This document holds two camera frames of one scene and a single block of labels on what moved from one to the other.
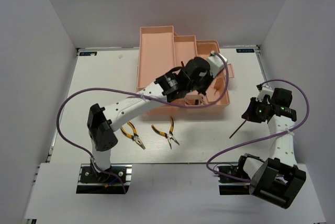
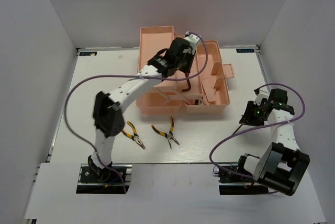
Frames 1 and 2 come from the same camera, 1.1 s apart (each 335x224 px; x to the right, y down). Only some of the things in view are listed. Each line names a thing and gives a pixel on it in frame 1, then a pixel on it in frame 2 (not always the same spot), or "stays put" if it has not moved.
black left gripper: x=203 y=89 to x=187 y=68
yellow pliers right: x=166 y=135 stays put
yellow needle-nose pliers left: x=135 y=136 stays put
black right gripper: x=249 y=113 stays put
